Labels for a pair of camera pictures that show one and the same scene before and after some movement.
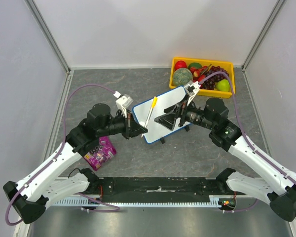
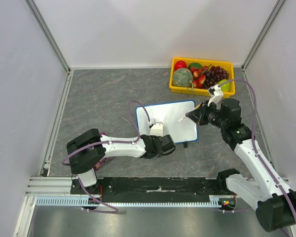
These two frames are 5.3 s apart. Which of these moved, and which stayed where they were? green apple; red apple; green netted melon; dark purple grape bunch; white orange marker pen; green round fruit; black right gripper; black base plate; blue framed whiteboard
Moved: blue framed whiteboard; black right gripper; white orange marker pen
Stayed: dark purple grape bunch; green apple; green round fruit; green netted melon; black base plate; red apple
